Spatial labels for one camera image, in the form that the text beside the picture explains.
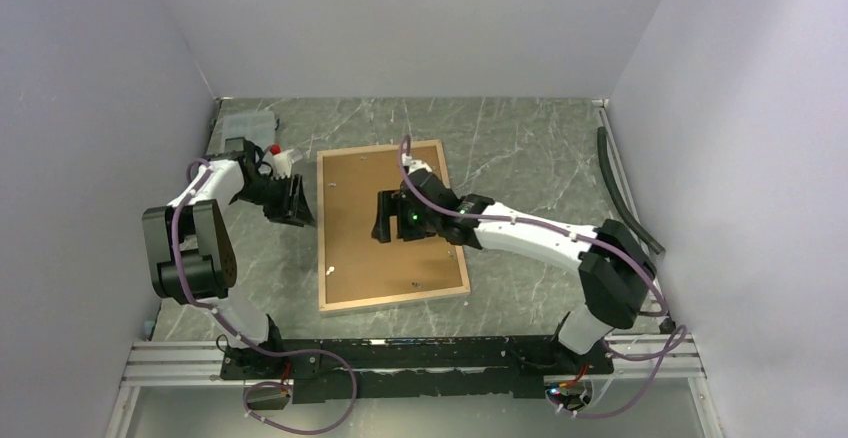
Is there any aluminium extrusion rail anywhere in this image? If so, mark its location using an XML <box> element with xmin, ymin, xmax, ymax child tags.
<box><xmin>105</xmin><ymin>335</ymin><xmax>725</xmax><ymax>437</ymax></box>

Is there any clear plastic compartment box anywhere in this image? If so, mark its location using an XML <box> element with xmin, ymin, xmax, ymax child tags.
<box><xmin>219</xmin><ymin>110</ymin><xmax>279</xmax><ymax>149</ymax></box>

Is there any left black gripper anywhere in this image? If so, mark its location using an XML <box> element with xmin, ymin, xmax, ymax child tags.
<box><xmin>234</xmin><ymin>172</ymin><xmax>316</xmax><ymax>227</ymax></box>

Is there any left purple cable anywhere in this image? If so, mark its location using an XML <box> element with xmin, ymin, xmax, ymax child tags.
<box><xmin>170</xmin><ymin>158</ymin><xmax>360</xmax><ymax>436</ymax></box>

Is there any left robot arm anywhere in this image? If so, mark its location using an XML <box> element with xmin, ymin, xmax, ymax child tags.
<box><xmin>142</xmin><ymin>137</ymin><xmax>316</xmax><ymax>378</ymax></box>

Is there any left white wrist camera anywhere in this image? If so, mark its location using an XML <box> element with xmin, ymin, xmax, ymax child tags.
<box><xmin>267</xmin><ymin>144</ymin><xmax>303</xmax><ymax>178</ymax></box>

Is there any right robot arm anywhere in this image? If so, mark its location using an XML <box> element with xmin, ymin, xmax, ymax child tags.
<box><xmin>371</xmin><ymin>168</ymin><xmax>656</xmax><ymax>373</ymax></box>

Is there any white wooden picture frame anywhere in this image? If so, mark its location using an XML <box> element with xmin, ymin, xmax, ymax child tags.
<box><xmin>315</xmin><ymin>139</ymin><xmax>472</xmax><ymax>318</ymax></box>

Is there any brown backing board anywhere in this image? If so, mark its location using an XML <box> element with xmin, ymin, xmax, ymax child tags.
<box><xmin>324</xmin><ymin>145</ymin><xmax>464</xmax><ymax>305</ymax></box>

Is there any black corrugated hose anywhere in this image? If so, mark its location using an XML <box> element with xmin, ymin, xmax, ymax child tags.
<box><xmin>596</xmin><ymin>126</ymin><xmax>666</xmax><ymax>255</ymax></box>

